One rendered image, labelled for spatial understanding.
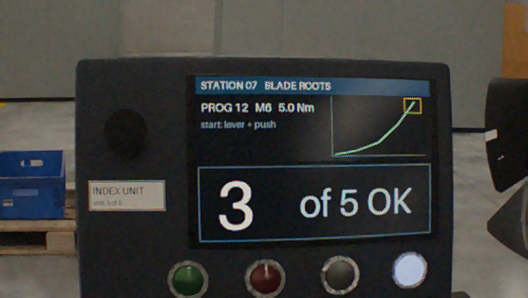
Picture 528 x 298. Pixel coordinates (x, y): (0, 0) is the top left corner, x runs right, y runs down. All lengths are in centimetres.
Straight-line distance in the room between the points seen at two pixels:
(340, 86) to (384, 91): 3
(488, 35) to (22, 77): 481
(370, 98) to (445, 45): 632
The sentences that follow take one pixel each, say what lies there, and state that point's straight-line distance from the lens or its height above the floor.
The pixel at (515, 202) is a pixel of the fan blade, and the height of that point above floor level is 100.
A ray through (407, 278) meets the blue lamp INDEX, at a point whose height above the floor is 111.
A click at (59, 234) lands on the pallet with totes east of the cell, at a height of 11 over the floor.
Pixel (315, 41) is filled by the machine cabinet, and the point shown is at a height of 77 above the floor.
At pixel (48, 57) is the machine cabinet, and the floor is 48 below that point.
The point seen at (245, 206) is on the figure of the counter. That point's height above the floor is 116.
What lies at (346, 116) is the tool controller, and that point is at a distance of 51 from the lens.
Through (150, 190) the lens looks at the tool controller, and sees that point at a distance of 49.
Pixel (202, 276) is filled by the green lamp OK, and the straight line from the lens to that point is 49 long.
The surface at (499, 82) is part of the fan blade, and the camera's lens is 145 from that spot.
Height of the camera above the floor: 131
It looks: 13 degrees down
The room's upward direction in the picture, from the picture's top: 2 degrees clockwise
